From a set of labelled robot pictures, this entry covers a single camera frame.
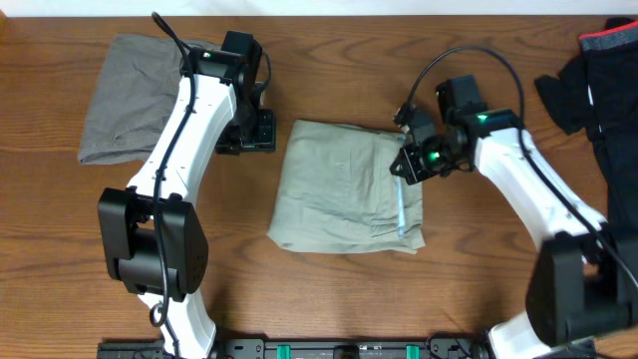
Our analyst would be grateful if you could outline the beige shorts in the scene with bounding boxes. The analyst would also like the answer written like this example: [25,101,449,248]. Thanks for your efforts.
[267,120,426,254]

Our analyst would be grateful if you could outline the grey shorts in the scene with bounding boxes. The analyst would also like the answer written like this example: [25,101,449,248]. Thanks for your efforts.
[77,34,181,165]

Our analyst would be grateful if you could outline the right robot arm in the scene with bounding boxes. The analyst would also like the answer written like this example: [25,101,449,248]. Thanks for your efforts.
[390,76,637,358]

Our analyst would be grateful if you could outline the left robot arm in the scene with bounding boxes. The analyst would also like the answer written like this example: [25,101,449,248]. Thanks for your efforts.
[97,31,276,358]

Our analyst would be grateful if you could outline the dark garment red trim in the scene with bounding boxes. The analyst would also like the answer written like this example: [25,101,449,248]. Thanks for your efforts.
[534,17,637,227]

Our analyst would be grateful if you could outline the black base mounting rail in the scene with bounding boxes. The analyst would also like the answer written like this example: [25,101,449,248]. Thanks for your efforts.
[97,336,598,359]

